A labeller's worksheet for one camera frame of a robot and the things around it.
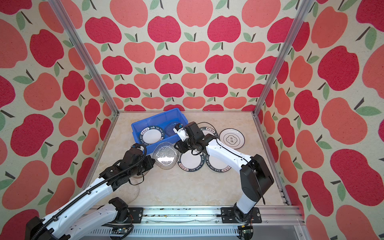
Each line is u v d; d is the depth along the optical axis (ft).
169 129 3.56
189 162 3.06
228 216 2.40
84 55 2.84
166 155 2.69
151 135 3.45
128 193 2.68
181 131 2.46
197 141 2.11
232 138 3.43
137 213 2.46
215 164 2.98
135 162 1.96
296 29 2.52
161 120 3.65
